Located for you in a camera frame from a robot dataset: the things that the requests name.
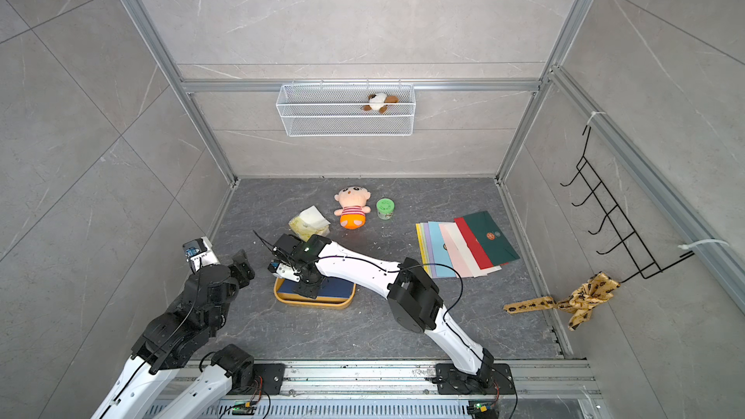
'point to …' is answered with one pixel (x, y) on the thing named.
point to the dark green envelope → (495, 242)
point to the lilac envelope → (430, 250)
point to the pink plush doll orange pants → (353, 200)
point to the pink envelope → (461, 258)
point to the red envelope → (479, 255)
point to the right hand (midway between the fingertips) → (311, 283)
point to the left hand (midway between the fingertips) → (233, 254)
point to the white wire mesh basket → (346, 110)
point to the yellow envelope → (422, 251)
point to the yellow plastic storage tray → (292, 299)
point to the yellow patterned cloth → (599, 289)
